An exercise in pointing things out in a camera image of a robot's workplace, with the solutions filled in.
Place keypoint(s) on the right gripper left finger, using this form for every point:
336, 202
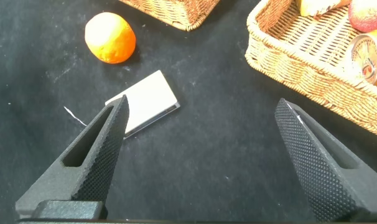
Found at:
95, 165

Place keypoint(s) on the pink peach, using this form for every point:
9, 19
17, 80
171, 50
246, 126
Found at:
369, 15

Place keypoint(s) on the yellow drink can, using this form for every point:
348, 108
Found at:
372, 56

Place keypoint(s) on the printed card box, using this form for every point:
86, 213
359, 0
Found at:
151, 96

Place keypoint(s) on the orange fruit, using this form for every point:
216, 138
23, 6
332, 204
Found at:
110, 37

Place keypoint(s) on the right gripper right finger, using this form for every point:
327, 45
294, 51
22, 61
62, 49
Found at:
325, 174

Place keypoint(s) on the yellow cake slice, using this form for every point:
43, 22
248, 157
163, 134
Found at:
319, 7

